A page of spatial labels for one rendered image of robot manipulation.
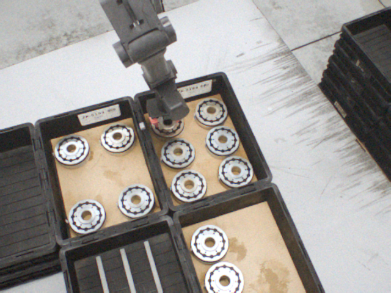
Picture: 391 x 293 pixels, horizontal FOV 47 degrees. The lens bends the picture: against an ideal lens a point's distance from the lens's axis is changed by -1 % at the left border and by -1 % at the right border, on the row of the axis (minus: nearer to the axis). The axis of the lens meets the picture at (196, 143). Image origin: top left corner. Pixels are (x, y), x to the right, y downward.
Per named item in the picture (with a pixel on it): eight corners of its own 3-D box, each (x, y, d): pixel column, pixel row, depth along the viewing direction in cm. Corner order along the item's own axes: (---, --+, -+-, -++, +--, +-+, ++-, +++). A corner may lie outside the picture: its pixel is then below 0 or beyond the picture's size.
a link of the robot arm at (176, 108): (168, 55, 117) (140, 71, 117) (187, 88, 112) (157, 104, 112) (179, 80, 128) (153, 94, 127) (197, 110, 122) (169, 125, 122)
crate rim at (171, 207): (132, 98, 139) (132, 94, 137) (223, 74, 144) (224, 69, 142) (170, 215, 121) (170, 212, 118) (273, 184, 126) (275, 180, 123)
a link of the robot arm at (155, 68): (163, 8, 77) (107, 38, 77) (178, 36, 78) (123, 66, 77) (170, 55, 120) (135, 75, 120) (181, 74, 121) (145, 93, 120)
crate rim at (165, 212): (35, 124, 134) (33, 120, 132) (132, 98, 139) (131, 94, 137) (60, 249, 116) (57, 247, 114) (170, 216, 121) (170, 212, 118)
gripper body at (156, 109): (186, 113, 132) (186, 97, 126) (151, 121, 130) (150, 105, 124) (179, 96, 135) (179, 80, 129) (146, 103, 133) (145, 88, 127)
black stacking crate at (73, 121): (44, 140, 142) (34, 121, 132) (135, 116, 147) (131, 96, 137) (69, 259, 124) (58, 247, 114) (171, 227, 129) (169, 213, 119)
